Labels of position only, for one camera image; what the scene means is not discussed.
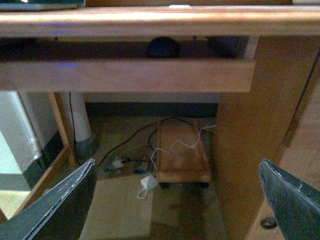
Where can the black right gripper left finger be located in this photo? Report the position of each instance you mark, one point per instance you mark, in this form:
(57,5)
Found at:
(59,214)

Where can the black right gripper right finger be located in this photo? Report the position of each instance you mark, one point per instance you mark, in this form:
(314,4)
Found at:
(295,204)

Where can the wooden keyboard tray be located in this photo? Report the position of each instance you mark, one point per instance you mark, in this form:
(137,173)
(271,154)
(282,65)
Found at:
(206,75)

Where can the dark grey Logitech mouse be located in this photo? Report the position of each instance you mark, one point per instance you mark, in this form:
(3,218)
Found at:
(163,47)

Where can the white pipe with grey base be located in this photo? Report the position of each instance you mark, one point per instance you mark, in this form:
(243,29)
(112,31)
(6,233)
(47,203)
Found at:
(86,143)

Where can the wooden desk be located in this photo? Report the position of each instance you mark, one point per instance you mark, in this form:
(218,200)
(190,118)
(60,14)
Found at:
(284,41)

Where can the white power adapter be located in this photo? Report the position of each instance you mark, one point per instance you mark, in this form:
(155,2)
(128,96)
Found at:
(149,182)

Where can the wooden wheeled stand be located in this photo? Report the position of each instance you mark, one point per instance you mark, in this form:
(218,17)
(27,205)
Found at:
(181,157)

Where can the laptop on desk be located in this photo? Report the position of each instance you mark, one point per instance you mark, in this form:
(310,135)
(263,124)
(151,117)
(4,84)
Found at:
(39,5)

